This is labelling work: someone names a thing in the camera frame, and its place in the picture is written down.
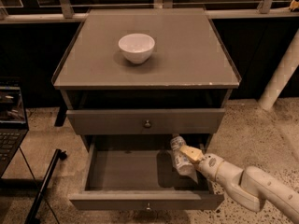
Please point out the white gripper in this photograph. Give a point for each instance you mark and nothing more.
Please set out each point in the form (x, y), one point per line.
(209, 165)

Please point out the black laptop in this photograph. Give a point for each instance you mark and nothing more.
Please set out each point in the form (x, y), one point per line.
(13, 120)

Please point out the grey top drawer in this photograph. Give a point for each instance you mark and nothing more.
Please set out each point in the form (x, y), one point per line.
(131, 121)

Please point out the grey drawer cabinet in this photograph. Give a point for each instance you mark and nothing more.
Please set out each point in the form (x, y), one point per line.
(189, 67)

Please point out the metal window railing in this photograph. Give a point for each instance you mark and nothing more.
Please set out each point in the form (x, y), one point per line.
(22, 11)

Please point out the clear plastic water bottle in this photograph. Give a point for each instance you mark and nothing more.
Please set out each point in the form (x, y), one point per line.
(182, 164)

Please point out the round top drawer knob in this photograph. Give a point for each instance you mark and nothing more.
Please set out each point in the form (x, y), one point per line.
(147, 124)

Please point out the black laptop stand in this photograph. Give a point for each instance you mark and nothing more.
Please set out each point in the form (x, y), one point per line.
(42, 187)

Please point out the white ceramic bowl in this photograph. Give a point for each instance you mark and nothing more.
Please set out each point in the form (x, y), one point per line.
(136, 48)

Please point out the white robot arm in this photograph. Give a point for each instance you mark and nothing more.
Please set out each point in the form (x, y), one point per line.
(252, 186)

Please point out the open grey middle drawer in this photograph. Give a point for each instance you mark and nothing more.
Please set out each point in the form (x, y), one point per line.
(125, 172)

